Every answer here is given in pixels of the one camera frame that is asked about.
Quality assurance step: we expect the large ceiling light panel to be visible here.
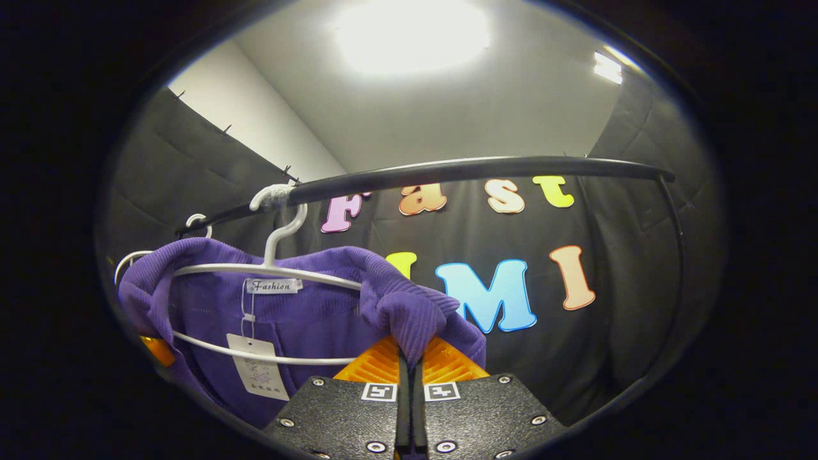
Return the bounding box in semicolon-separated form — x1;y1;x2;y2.
334;0;491;75

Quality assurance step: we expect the black metal clothes rack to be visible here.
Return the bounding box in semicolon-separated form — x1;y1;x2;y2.
176;156;688;378

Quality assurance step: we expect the purple ribbed jacket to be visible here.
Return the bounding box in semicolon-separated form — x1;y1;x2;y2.
118;238;487;429

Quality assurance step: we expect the white paper hang tag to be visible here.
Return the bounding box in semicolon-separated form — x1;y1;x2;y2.
226;333;290;403

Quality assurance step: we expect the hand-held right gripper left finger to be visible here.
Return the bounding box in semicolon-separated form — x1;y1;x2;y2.
265;335;410;460

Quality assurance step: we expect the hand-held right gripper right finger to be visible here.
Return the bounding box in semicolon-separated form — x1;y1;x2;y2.
409;336;567;460

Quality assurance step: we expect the black backdrop cloth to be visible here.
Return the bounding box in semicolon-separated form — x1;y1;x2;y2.
105;67;726;422

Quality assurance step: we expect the white clothes hanger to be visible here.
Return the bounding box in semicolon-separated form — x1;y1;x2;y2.
114;213;213;286
169;184;365;367

